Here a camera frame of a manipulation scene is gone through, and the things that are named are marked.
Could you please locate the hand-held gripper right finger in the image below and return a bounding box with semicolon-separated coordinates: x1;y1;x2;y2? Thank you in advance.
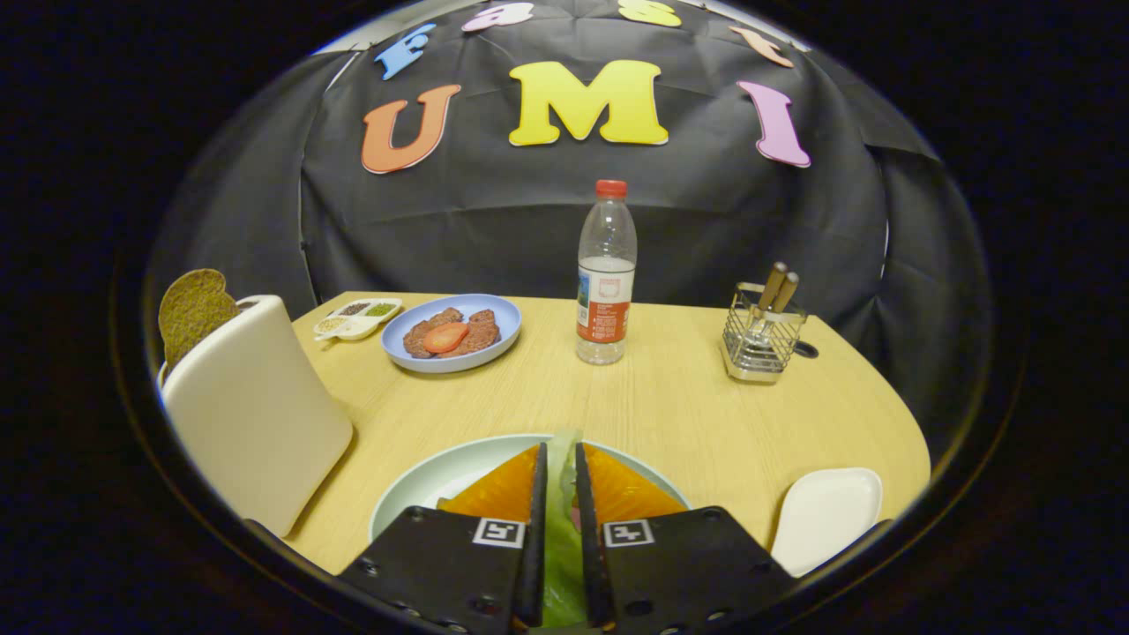
575;442;795;635

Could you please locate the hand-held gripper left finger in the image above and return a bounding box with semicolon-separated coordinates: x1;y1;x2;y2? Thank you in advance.
338;442;550;635

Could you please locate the green lettuce leaf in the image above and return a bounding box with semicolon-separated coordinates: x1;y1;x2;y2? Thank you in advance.
540;429;590;629

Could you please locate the brown toasted bread slice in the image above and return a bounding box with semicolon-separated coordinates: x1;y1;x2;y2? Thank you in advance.
158;268;241;370

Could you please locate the pale green round plate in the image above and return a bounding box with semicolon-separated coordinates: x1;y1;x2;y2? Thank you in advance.
369;432;693;541

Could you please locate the small white plate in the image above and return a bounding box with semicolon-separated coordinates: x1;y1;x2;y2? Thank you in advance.
770;467;884;579

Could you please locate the brown meat patty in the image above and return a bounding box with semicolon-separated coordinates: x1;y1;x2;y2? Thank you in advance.
454;309;502;352
403;307;464;359

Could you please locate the red tomato slice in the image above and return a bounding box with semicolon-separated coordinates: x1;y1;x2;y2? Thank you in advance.
422;321;470;355

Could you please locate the blue plate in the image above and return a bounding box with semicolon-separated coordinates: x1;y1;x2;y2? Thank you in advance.
381;294;523;374

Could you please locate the clear plastic water bottle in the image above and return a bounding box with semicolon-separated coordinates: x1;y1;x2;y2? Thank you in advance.
576;179;638;366

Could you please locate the white divided seasoning dish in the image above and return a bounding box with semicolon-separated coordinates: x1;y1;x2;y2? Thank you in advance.
313;297;404;342

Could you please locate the white toaster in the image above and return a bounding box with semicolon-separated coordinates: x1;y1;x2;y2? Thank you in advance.
159;294;355;539

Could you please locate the black backdrop cloth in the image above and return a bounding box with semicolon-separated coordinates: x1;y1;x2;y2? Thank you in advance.
146;0;993;459

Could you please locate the metal wire cutlery holder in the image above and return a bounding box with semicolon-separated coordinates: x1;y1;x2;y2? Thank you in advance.
720;281;809;383

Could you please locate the wooden handled cutlery piece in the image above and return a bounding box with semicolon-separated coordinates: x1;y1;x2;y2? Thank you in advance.
750;261;789;340
767;272;800;340

